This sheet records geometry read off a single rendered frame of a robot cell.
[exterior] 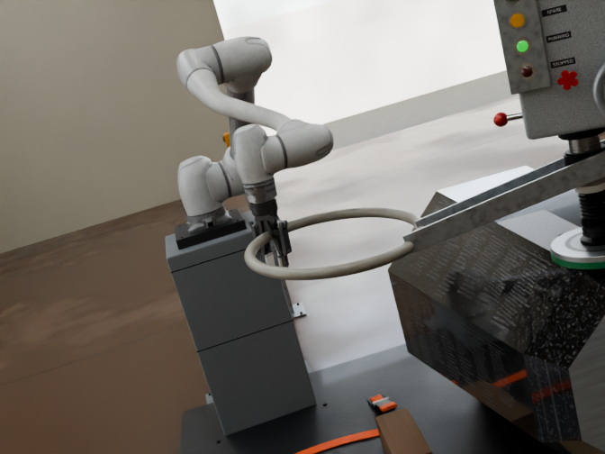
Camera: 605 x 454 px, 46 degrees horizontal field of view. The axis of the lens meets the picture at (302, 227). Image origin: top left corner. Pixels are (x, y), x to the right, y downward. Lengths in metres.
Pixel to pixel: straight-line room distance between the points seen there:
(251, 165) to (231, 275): 0.91
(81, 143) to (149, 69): 1.18
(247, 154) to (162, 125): 6.81
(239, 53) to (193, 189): 0.66
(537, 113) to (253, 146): 0.77
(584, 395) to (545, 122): 0.59
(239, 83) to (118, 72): 6.31
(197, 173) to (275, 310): 0.62
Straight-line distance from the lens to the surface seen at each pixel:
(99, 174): 8.81
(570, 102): 1.54
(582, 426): 1.72
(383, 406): 2.77
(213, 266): 2.76
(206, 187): 2.82
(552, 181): 1.64
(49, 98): 8.80
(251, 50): 2.43
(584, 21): 1.52
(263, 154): 1.94
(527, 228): 1.97
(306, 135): 1.99
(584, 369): 1.66
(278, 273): 1.71
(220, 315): 2.82
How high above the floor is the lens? 1.44
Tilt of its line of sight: 14 degrees down
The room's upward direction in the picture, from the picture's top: 15 degrees counter-clockwise
